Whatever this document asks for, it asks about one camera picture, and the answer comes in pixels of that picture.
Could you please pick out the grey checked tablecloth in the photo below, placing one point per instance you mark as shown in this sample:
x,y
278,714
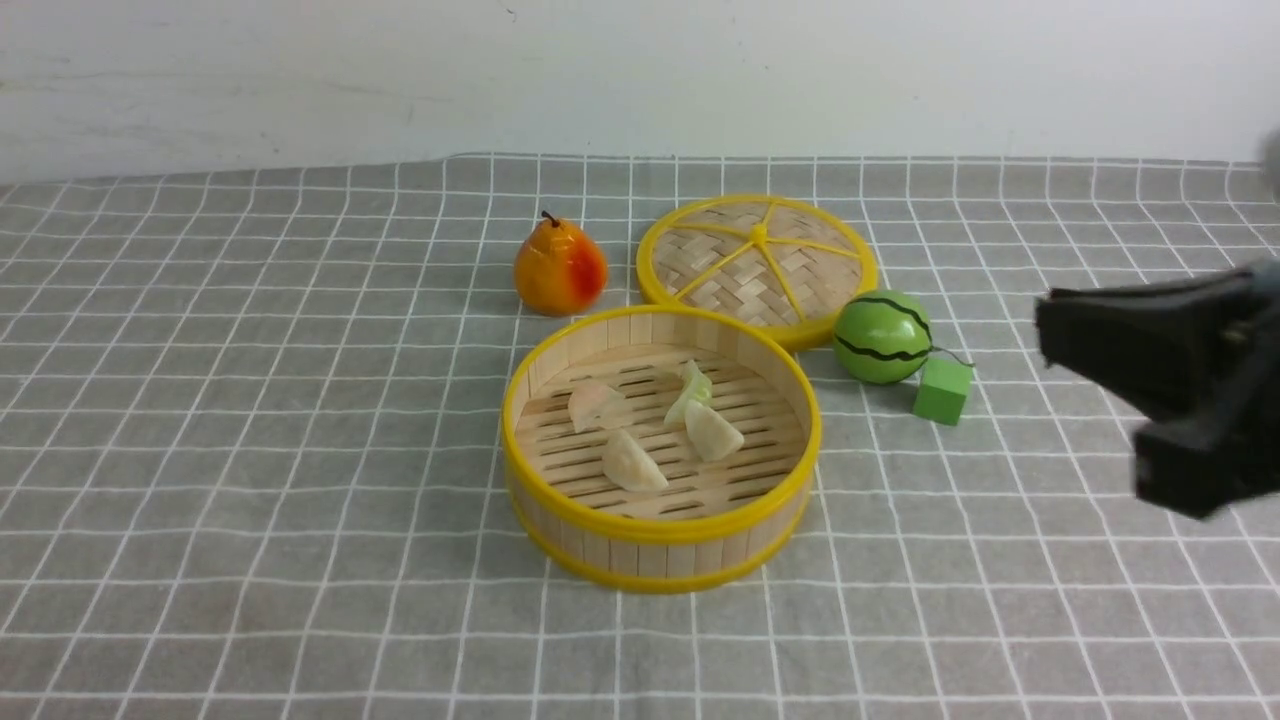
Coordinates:
x,y
251,463

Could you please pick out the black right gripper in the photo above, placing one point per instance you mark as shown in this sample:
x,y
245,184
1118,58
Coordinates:
x,y
1161,348

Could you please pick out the pink dumpling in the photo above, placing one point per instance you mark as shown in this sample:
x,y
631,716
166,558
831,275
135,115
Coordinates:
x,y
595,405

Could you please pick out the green cube block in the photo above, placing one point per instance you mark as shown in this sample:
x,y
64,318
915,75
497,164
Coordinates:
x,y
943,389

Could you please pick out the green toy watermelon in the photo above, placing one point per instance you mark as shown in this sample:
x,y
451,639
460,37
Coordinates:
x,y
882,337

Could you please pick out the cream dumpling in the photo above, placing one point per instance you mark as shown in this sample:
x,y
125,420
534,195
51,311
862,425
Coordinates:
x,y
626,464
713,437

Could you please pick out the pale green dumpling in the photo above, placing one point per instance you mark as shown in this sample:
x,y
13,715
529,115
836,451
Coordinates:
x,y
697,390

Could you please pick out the bamboo steamer tray yellow rim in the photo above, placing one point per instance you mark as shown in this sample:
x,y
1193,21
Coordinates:
x,y
715,521

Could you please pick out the cream dumpling front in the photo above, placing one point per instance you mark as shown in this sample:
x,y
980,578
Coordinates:
x,y
626,464

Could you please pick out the woven bamboo steamer lid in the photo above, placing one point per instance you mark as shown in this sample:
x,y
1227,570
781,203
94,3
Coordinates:
x,y
779,264

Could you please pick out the orange toy pear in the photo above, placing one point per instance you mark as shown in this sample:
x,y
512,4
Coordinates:
x,y
559,270

